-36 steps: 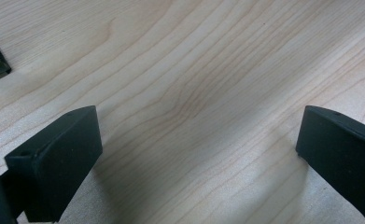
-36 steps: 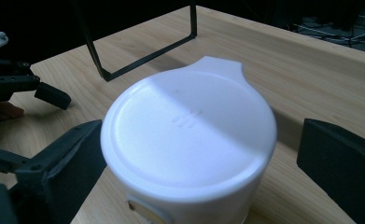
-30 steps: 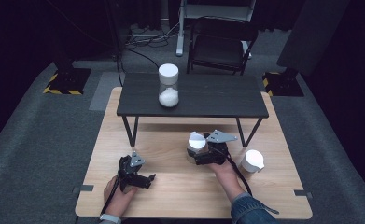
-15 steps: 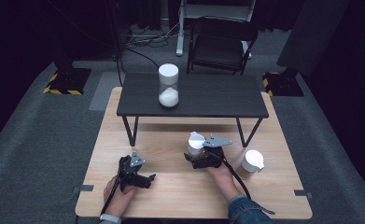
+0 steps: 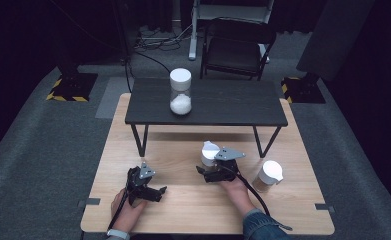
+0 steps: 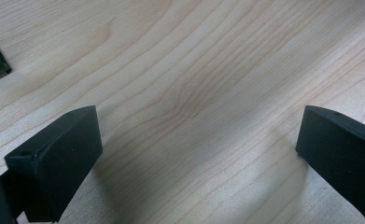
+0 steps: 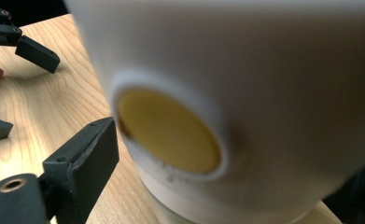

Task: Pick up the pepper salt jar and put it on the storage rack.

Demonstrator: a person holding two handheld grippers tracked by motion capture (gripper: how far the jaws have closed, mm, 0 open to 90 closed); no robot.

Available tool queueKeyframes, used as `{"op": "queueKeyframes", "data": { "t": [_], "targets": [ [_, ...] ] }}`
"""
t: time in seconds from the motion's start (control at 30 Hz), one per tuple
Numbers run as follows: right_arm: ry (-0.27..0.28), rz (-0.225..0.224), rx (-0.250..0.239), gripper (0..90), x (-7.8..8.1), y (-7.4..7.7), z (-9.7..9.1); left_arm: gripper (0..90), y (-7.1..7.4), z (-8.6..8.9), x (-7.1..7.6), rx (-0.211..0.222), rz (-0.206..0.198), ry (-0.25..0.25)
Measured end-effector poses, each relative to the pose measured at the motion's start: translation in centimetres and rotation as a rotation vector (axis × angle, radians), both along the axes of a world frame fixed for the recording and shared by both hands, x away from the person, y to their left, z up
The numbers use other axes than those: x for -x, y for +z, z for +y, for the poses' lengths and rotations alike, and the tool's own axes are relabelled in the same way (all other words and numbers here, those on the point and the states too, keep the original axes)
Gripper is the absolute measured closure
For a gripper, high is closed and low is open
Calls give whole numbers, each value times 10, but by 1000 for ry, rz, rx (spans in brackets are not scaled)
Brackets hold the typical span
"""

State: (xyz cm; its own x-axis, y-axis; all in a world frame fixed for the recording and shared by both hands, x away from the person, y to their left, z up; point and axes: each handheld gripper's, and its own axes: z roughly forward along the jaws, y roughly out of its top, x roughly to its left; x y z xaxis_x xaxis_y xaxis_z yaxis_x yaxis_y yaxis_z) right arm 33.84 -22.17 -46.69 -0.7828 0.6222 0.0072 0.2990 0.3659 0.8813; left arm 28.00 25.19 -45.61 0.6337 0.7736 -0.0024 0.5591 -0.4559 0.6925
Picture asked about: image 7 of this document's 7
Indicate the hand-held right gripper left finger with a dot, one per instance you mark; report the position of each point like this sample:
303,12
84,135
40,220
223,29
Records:
80,165

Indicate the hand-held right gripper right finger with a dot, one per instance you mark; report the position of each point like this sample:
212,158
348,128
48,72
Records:
360,199

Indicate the white-lidded jar brown seasoning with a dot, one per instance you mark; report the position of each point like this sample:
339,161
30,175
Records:
264,93

